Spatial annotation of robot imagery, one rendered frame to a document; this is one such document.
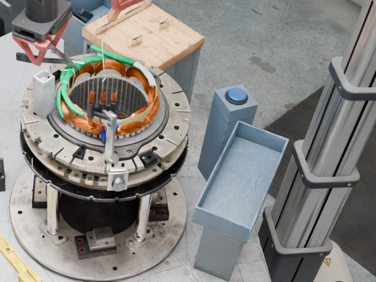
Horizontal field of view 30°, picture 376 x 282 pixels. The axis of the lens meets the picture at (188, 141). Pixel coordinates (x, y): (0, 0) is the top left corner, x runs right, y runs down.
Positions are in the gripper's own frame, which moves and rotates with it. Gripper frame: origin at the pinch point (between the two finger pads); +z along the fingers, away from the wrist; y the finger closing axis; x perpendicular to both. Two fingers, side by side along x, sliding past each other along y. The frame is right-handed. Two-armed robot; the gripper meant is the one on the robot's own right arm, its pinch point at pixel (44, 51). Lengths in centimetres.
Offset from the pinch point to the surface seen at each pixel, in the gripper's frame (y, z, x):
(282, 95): -145, 124, 31
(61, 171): 16.3, 10.6, 12.1
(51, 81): 7.0, -0.8, 5.5
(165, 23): -31.8, 11.0, 12.2
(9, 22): -110, 105, -84
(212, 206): 8.1, 14.9, 38.8
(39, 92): 8.6, 1.3, 3.8
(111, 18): 0.7, -13.7, 13.8
